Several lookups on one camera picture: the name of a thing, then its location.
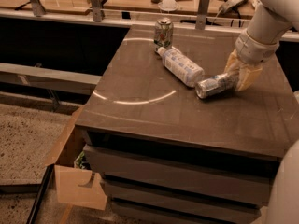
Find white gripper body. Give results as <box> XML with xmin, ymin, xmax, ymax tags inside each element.
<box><xmin>235</xmin><ymin>30</ymin><xmax>278</xmax><ymax>64</ymax></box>

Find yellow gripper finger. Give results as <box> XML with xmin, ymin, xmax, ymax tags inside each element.
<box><xmin>224</xmin><ymin>49</ymin><xmax>242</xmax><ymax>77</ymax></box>
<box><xmin>236</xmin><ymin>63</ymin><xmax>263</xmax><ymax>91</ymax></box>

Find silver blue redbull can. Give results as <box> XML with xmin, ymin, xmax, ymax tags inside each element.
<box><xmin>195</xmin><ymin>73</ymin><xmax>238</xmax><ymax>99</ymax></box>

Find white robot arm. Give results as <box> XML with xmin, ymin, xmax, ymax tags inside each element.
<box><xmin>224</xmin><ymin>0</ymin><xmax>299</xmax><ymax>224</ymax></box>

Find green white soda can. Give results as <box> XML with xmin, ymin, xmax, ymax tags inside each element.
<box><xmin>153</xmin><ymin>18</ymin><xmax>173</xmax><ymax>51</ymax></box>

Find grey handheld device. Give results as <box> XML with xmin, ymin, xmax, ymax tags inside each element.
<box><xmin>219</xmin><ymin>0</ymin><xmax>249</xmax><ymax>14</ymax></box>

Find white plastic bottle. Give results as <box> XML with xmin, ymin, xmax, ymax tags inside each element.
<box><xmin>157</xmin><ymin>47</ymin><xmax>205</xmax><ymax>88</ymax></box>

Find grey drawer cabinet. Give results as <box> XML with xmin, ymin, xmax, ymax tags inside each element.
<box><xmin>77</xmin><ymin>26</ymin><xmax>299</xmax><ymax>224</ymax></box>

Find brown cardboard box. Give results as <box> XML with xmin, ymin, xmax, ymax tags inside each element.
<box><xmin>45</xmin><ymin>107</ymin><xmax>107</xmax><ymax>210</ymax></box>

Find metal bracket right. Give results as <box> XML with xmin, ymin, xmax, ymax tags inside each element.
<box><xmin>195</xmin><ymin>0</ymin><xmax>209</xmax><ymax>30</ymax></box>

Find metal bracket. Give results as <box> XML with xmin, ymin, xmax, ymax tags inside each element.
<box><xmin>91</xmin><ymin>0</ymin><xmax>103</xmax><ymax>22</ymax></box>
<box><xmin>195</xmin><ymin>0</ymin><xmax>209</xmax><ymax>30</ymax></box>
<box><xmin>30</xmin><ymin>0</ymin><xmax>46</xmax><ymax>17</ymax></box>

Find metal bracket middle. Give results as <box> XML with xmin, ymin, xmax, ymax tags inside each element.
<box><xmin>91</xmin><ymin>0</ymin><xmax>103</xmax><ymax>22</ymax></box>

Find metal bracket left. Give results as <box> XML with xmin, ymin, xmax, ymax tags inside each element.
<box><xmin>30</xmin><ymin>0</ymin><xmax>46</xmax><ymax>17</ymax></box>

